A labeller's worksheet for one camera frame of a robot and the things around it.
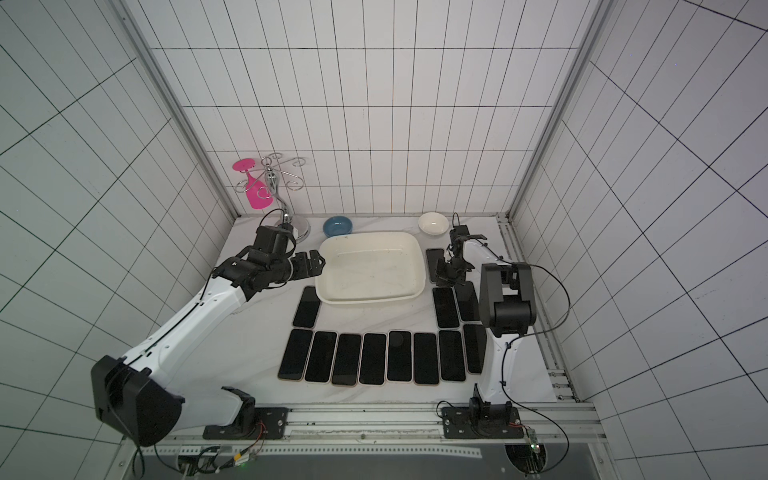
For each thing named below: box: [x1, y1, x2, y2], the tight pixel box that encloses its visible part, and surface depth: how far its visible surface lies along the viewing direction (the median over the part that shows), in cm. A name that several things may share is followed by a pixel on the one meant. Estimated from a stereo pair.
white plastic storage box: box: [316, 232, 426, 304], surface depth 105 cm
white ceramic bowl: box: [418, 212, 450, 236], surface depth 115 cm
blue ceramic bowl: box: [323, 215, 353, 238], surface depth 116 cm
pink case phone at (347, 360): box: [331, 333, 363, 388], surface depth 84 cm
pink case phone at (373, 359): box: [358, 332, 388, 386], surface depth 83 cm
